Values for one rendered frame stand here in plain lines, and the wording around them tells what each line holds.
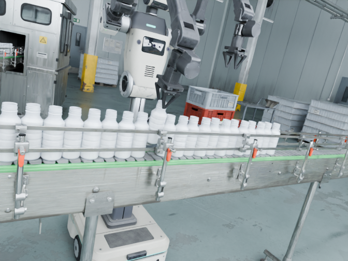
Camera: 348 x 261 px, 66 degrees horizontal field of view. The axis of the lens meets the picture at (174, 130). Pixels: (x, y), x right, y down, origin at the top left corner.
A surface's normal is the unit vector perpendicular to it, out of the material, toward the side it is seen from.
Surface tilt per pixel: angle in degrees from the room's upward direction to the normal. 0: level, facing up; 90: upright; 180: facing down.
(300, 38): 90
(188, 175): 90
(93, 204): 90
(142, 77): 90
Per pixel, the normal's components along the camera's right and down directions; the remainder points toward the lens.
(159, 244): 0.44, -0.66
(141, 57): 0.52, 0.31
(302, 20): -0.83, -0.04
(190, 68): 0.44, 0.55
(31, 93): 0.23, 0.29
